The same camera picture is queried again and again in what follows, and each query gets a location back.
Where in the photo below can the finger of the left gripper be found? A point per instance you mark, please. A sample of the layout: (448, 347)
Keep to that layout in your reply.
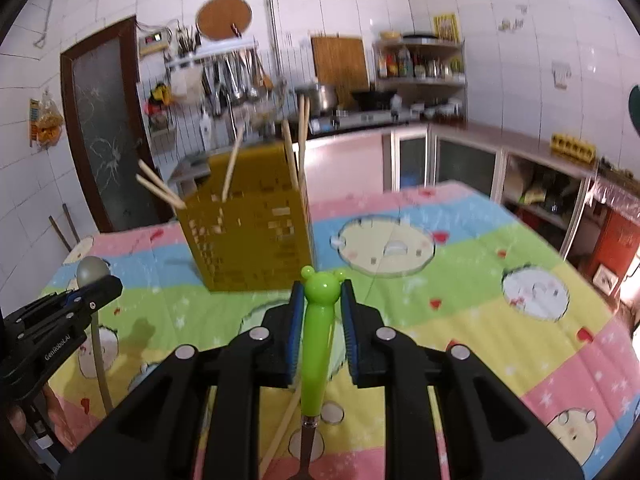
(95, 292)

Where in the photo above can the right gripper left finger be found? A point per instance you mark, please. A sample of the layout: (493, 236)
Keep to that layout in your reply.
(196, 415)

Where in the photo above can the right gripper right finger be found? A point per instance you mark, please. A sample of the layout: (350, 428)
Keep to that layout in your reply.
(447, 415)

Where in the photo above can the grey spoon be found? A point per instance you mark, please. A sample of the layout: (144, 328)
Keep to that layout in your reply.
(91, 269)

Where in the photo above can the thin bamboo chopstick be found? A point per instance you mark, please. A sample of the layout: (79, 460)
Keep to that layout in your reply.
(279, 434)

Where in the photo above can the green handled fork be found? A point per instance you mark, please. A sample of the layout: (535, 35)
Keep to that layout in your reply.
(322, 290)

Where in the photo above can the kitchen counter cabinets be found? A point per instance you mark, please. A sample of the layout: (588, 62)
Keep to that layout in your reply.
(498, 163)

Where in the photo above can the person's right hand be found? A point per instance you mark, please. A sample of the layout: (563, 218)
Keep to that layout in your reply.
(17, 420)

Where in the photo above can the colourful cartoon quilt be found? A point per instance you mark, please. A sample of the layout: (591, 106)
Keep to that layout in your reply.
(443, 265)

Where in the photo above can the yellow perforated utensil holder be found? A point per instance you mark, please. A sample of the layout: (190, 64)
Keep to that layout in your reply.
(259, 239)

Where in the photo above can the dark brown glass door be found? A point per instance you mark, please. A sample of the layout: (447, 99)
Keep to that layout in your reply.
(105, 130)

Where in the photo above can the white hanging towel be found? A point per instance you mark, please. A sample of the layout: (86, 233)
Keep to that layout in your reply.
(186, 84)

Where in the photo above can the water heater control box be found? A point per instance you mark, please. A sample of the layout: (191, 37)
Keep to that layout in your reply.
(153, 42)

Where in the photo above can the yellow egg tray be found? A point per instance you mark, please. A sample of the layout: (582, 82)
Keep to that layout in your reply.
(573, 148)

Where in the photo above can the gas stove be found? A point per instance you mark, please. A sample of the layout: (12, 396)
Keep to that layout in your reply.
(342, 121)

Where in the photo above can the round wooden cutting board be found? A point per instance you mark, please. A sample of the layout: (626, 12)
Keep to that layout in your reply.
(223, 19)

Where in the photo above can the stainless steel pot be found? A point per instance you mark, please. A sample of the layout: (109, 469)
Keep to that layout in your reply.
(322, 98)

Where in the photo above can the black wok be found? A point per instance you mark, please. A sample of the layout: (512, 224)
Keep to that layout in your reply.
(370, 100)

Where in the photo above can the rectangular wooden cutting board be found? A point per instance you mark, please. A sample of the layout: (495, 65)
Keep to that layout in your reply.
(340, 62)

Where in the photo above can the corner shelf with bottles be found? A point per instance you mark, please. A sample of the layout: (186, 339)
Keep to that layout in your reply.
(425, 71)

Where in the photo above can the wooden sticks against wall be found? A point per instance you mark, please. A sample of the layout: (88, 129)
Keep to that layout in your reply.
(64, 228)

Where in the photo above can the orange plastic bag on wall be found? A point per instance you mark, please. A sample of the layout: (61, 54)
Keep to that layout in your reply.
(45, 122)

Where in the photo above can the wall utensil rack shelf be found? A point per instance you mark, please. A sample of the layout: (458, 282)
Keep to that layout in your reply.
(212, 50)

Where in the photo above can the green round wall board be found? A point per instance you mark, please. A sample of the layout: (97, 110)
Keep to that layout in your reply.
(634, 107)

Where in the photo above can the white wall switch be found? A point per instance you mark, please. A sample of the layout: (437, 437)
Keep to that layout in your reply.
(561, 74)

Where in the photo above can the yellow wall poster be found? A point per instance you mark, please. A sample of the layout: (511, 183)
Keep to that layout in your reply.
(446, 27)

